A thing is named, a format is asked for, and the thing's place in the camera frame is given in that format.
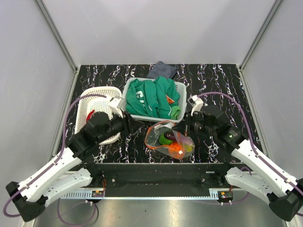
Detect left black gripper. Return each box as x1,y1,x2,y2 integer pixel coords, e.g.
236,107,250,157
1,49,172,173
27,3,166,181
98,108,145,144

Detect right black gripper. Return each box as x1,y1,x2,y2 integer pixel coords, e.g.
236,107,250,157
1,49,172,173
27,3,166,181
172,110,216,137

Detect clear zip top bag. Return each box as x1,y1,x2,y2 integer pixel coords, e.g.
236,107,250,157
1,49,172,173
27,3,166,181
144,121,195,160

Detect red fake chili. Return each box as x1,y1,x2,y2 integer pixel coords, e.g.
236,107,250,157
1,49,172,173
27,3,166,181
86,109,95,122

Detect purple fake eggplant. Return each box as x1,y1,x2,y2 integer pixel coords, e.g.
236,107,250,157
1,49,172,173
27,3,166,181
164,131,177,141

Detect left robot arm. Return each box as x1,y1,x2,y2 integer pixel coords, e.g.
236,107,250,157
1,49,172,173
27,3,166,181
6,112,144,222

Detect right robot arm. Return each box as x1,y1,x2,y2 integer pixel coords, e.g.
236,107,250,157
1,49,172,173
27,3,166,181
186,105,303,222

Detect yellow fake fruit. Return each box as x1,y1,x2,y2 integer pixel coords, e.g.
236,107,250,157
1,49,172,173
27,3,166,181
183,144,195,153

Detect green fake pepper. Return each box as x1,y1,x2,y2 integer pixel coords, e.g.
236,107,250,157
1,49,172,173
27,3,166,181
159,133,173,145

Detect orange fake pumpkin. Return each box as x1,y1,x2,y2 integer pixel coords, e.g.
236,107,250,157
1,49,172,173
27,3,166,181
168,142,184,159

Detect light green cloth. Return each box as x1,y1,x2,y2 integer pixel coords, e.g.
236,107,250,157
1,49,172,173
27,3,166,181
170,105,181,120

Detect green garment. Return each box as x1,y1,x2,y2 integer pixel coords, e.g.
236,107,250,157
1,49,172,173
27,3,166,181
125,77,181,120

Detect white basket with clothes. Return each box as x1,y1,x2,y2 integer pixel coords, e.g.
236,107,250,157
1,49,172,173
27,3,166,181
123,77,187,123

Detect white perforated basket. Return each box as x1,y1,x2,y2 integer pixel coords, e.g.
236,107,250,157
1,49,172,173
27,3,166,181
74,86,123,134

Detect grey folded cloth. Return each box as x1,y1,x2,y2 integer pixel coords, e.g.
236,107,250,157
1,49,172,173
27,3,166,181
147,61,177,79

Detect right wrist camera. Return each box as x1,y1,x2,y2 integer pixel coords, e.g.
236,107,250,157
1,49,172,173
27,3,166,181
188,95,204,116

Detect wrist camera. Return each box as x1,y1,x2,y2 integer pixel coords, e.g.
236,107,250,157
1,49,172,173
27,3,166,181
108,96,124,118
188,95,204,116

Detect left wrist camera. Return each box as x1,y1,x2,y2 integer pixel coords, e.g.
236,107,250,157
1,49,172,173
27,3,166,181
108,96,124,118

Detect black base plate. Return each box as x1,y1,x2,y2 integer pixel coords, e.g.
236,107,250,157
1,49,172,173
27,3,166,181
47,162,273,198

